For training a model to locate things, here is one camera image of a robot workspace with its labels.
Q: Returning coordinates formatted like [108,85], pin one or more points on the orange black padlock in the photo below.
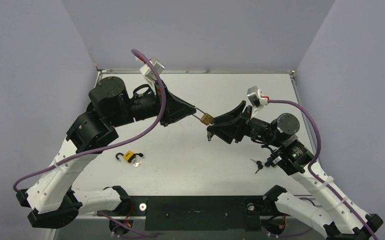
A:
[272,161]

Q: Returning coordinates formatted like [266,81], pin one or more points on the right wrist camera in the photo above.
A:
[257,99]

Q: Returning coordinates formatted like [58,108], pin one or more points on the brass padlock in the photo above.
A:
[205,119]

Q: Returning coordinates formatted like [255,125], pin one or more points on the yellow padlock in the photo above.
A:
[129,156]

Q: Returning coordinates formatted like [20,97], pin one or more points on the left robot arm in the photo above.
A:
[53,202]

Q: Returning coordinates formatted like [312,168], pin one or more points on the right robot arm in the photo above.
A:
[337,217]

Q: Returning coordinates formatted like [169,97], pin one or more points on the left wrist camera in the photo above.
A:
[149,75]

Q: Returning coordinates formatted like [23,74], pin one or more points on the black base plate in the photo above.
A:
[198,213]

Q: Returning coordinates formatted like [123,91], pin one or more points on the black key bunch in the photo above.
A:
[209,136]

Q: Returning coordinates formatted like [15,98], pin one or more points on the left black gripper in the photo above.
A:
[172,114]

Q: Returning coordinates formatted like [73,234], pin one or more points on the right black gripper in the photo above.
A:
[243,124]

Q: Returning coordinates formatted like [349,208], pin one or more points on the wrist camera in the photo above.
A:
[149,75]
[257,99]

